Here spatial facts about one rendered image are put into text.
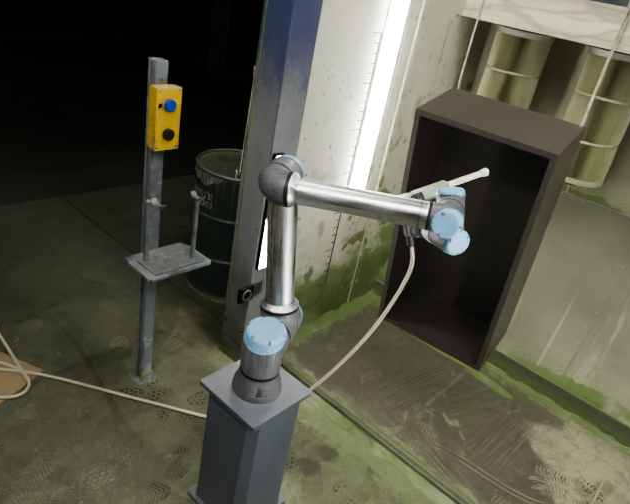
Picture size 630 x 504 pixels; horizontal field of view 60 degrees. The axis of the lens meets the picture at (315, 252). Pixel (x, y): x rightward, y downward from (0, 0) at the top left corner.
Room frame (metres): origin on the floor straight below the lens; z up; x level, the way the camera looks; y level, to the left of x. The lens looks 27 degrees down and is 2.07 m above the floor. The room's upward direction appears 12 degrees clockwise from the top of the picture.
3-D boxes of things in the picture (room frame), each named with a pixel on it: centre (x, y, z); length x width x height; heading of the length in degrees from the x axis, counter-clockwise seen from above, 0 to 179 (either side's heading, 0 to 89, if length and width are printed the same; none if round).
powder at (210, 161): (3.31, 0.58, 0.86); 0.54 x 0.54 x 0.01
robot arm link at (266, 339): (1.60, 0.11, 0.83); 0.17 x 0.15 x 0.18; 170
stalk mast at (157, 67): (2.20, 0.76, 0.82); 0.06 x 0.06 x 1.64; 53
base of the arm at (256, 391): (1.59, 0.11, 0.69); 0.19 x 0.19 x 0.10
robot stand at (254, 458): (1.59, 0.11, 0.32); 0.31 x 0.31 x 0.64; 53
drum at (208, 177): (3.30, 0.58, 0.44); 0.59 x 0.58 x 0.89; 34
